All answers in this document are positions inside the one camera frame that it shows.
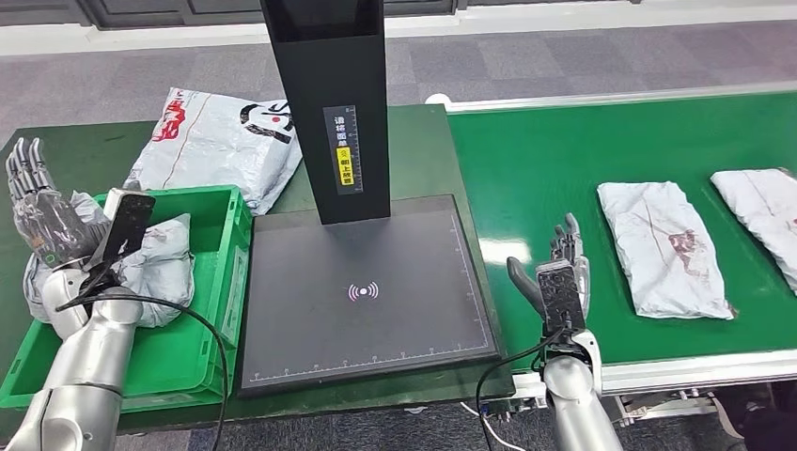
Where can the aluminium conveyor frame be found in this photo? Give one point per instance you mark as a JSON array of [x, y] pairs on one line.
[[560, 101]]

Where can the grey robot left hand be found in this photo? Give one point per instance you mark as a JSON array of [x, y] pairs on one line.
[[56, 230]]

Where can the black scanner base plate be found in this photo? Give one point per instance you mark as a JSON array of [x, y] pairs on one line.
[[405, 323]]

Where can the black scanner column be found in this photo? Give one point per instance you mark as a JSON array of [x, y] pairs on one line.
[[330, 74]]

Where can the black yellow label sticker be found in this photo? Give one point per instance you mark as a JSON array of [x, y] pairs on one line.
[[342, 165]]

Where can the white conveyor roller end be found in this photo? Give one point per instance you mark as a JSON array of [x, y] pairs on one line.
[[437, 99]]

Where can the large white printed parcel bag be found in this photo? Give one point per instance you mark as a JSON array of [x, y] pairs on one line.
[[212, 149]]

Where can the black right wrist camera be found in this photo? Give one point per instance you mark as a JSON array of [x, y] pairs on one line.
[[560, 295]]

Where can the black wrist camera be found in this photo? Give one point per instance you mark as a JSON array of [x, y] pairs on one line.
[[127, 227], [560, 295]]

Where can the green plastic crate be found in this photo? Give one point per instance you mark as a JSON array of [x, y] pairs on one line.
[[174, 361]]

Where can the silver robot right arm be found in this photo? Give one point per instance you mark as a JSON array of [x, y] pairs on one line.
[[576, 404]]

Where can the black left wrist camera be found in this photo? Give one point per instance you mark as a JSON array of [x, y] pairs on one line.
[[127, 227]]

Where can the black bulky object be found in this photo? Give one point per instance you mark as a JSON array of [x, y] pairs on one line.
[[766, 423]]

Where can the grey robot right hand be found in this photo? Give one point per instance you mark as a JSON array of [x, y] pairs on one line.
[[568, 243]]

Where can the green conveyor belt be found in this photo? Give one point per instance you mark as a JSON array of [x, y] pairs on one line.
[[529, 187]]

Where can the grey parcel bag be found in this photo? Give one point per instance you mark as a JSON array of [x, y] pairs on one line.
[[759, 211], [165, 267], [660, 249]]

